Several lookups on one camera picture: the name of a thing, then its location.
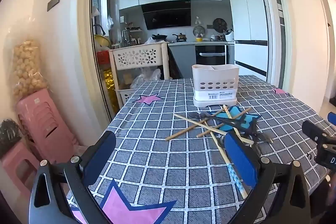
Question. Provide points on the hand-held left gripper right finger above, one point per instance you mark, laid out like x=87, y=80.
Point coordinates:
x=240, y=161

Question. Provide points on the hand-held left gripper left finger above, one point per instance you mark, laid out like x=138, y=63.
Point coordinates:
x=98, y=158

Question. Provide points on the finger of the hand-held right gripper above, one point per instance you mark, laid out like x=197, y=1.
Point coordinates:
x=312, y=129
x=332, y=118

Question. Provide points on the patterned chopstick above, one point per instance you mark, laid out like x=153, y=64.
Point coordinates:
x=234, y=174
x=228, y=115

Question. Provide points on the black fork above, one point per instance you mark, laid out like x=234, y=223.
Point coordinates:
x=258, y=134

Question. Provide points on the wooden chopstick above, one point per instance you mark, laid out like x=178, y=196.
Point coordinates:
x=189, y=119
x=244, y=112
x=183, y=132

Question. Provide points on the white utensil holder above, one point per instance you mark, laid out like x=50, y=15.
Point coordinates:
x=215, y=77

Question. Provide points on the grey checked tablecloth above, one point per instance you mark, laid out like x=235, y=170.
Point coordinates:
x=157, y=161

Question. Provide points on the stack of pink stools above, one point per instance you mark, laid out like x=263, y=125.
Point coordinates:
x=44, y=119

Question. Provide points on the yellow oil bottle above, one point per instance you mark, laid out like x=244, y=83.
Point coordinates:
x=109, y=85

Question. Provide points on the pink stool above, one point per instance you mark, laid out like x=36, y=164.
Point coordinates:
x=18, y=169

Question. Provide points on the clear plastic bag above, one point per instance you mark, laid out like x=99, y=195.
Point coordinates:
x=144, y=78

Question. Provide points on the dark fuzzy object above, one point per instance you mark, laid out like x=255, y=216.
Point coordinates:
x=9, y=134

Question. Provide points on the red container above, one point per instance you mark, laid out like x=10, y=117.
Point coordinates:
x=103, y=57

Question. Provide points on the black built-in oven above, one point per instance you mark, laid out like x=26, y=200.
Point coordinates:
x=210, y=58

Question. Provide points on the white flower-cutout storage cart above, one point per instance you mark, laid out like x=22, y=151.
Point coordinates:
x=136, y=56

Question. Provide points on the sliding door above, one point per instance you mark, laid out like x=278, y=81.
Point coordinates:
x=278, y=16

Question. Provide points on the bag of round snacks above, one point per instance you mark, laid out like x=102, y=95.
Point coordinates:
x=27, y=66

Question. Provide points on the yellow basin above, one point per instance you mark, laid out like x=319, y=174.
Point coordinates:
x=102, y=41

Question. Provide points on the white kettle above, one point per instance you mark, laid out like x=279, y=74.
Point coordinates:
x=229, y=36

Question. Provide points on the white shelf rack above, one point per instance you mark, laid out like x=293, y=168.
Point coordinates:
x=135, y=36

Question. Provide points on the yellow bowl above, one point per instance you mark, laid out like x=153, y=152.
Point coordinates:
x=199, y=39

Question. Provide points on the white fridge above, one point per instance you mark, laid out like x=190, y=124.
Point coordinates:
x=249, y=16

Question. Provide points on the white plastic bag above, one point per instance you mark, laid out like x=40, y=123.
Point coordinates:
x=152, y=40

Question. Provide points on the kitchen faucet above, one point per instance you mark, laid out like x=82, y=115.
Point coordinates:
x=98, y=27

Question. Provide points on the black frying pan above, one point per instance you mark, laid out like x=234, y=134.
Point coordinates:
x=158, y=36

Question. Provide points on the white hanging bag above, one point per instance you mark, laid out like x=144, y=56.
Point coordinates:
x=110, y=22

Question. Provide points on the round steel plate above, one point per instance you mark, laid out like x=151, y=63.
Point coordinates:
x=199, y=30

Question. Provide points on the steel cooking pot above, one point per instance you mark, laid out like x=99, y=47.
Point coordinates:
x=180, y=37

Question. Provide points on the black range hood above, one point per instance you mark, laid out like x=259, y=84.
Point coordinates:
x=168, y=15

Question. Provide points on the grey wall switch plate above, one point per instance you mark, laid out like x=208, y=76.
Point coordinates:
x=53, y=2

